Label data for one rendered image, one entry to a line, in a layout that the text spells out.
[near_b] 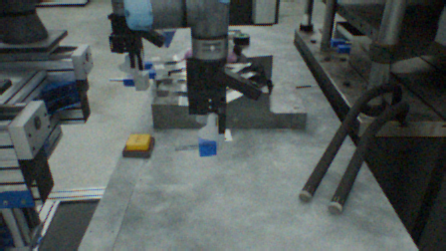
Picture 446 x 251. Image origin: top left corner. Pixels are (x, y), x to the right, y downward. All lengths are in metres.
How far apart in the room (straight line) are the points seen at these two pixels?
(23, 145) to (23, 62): 0.53
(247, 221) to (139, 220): 0.24
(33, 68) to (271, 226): 0.97
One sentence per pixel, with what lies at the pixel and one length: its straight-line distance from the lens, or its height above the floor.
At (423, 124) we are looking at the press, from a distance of 1.42.
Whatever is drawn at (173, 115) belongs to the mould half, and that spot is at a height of 0.85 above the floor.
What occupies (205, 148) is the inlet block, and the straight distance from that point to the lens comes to 0.81.
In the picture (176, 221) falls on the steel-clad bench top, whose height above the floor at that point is 0.80.
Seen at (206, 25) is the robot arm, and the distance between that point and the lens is 0.68.
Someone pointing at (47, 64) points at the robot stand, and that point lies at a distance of 1.38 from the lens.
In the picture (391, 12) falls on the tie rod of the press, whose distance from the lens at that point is 1.27.
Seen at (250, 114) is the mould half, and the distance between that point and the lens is 1.14.
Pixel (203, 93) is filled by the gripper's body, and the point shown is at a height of 1.08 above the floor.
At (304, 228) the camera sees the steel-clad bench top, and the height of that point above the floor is 0.80.
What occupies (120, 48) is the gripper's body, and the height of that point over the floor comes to 1.05.
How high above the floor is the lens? 1.38
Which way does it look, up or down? 29 degrees down
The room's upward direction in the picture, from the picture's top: straight up
